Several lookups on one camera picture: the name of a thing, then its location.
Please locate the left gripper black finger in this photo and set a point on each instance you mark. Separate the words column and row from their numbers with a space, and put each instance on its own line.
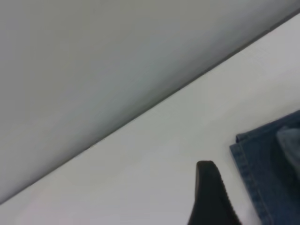
column 211, row 199

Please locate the blue denim jeans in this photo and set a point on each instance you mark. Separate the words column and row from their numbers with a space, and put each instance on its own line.
column 264, row 175

